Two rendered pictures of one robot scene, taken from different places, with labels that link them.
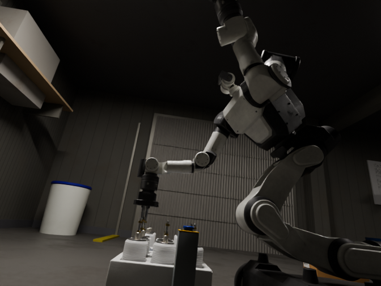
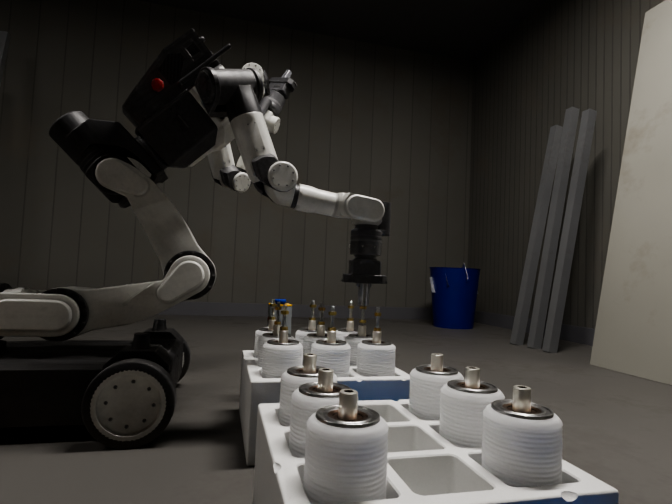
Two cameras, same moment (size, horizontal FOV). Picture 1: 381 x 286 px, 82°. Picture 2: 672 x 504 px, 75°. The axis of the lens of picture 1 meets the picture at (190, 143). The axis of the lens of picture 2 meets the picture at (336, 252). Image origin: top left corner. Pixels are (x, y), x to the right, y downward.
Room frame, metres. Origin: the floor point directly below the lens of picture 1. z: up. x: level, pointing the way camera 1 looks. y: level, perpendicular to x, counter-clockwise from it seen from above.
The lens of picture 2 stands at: (2.32, -0.13, 0.42)
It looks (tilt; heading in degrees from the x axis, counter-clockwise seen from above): 3 degrees up; 169
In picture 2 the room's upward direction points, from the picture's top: 2 degrees clockwise
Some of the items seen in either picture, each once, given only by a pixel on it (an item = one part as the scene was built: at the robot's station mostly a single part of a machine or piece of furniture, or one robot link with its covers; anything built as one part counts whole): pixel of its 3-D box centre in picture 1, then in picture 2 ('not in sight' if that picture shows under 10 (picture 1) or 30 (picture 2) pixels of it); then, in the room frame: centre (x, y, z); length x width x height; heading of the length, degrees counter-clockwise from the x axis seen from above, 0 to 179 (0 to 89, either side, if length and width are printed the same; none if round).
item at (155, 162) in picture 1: (149, 170); (370, 221); (1.11, 0.20, 0.57); 0.11 x 0.11 x 0.11; 4
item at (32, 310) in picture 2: (347, 257); (47, 312); (0.95, -0.68, 0.28); 0.21 x 0.20 x 0.13; 94
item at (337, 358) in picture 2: not in sight; (329, 380); (1.25, 0.07, 0.16); 0.10 x 0.10 x 0.18
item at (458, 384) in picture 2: not in sight; (472, 386); (1.68, 0.22, 0.25); 0.08 x 0.08 x 0.01
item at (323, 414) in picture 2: not in sight; (347, 416); (1.81, -0.01, 0.25); 0.08 x 0.08 x 0.01
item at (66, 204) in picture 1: (65, 207); not in sight; (3.62, 1.82, 0.37); 0.61 x 0.60 x 0.73; 4
